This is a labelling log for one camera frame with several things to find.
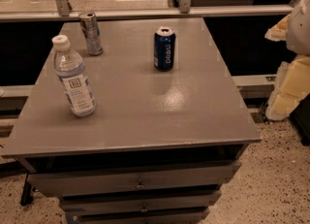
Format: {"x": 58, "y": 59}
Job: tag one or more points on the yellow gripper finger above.
{"x": 291, "y": 86}
{"x": 278, "y": 32}

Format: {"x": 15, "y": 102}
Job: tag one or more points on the blue pepsi can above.
{"x": 164, "y": 46}

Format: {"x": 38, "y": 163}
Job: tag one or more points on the silver energy drink can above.
{"x": 91, "y": 32}

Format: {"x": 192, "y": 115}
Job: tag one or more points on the clear plastic water bottle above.
{"x": 70, "y": 69}

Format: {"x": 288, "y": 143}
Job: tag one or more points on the grey drawer cabinet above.
{"x": 143, "y": 118}

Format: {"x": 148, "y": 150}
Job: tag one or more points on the middle grey drawer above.
{"x": 144, "y": 201}

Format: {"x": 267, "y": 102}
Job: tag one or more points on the grey drawer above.
{"x": 162, "y": 216}
{"x": 144, "y": 201}
{"x": 134, "y": 179}

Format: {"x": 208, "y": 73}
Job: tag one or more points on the bottom grey drawer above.
{"x": 162, "y": 216}

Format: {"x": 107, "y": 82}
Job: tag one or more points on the top grey drawer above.
{"x": 134, "y": 179}

